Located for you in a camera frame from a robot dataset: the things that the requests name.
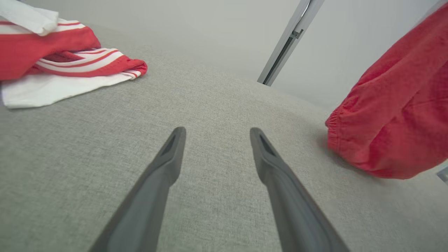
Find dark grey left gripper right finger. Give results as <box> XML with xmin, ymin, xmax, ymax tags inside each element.
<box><xmin>250</xmin><ymin>127</ymin><xmax>350</xmax><ymax>252</ymax></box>

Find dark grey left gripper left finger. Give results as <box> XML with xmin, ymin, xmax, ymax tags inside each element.
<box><xmin>89</xmin><ymin>127</ymin><xmax>187</xmax><ymax>252</ymax></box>

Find red shorts with white panel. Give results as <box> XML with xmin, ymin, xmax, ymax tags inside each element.
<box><xmin>0</xmin><ymin>0</ymin><xmax>148</xmax><ymax>109</ymax></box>

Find folded red white garment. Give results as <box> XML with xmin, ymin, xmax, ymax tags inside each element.
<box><xmin>325</xmin><ymin>3</ymin><xmax>448</xmax><ymax>180</ymax></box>

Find grey fabric sofa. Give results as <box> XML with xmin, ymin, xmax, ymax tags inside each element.
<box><xmin>0</xmin><ymin>21</ymin><xmax>448</xmax><ymax>252</ymax></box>

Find grey metal frame post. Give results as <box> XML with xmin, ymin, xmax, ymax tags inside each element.
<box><xmin>257</xmin><ymin>0</ymin><xmax>325</xmax><ymax>86</ymax></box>

